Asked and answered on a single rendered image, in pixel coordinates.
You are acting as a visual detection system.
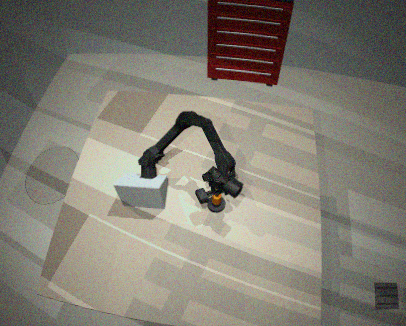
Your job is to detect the dark grey stepped pedestal with short shaft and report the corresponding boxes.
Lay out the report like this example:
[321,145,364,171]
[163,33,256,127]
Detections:
[207,197,225,212]

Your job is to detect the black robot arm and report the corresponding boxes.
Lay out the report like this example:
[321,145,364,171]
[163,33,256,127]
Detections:
[138,111,244,199]

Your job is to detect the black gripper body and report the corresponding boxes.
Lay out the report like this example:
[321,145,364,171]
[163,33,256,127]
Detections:
[195,179,225,204]

